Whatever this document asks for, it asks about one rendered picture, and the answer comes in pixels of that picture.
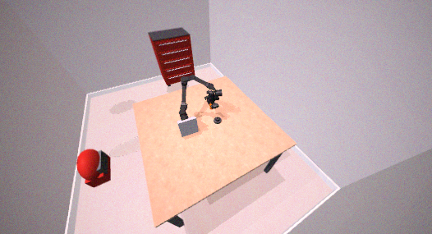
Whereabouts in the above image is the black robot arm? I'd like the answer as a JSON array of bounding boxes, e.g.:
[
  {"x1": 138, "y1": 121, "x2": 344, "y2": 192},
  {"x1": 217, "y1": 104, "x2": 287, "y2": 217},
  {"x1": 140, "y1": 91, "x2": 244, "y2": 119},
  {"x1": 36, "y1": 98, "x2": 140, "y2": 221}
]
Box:
[{"x1": 179, "y1": 75, "x2": 223, "y2": 121}]

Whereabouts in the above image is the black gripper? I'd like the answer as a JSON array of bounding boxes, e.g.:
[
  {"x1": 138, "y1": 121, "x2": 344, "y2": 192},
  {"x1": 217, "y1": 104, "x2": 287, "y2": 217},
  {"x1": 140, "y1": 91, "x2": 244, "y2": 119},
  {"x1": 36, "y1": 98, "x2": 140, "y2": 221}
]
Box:
[{"x1": 205, "y1": 95, "x2": 219, "y2": 109}]

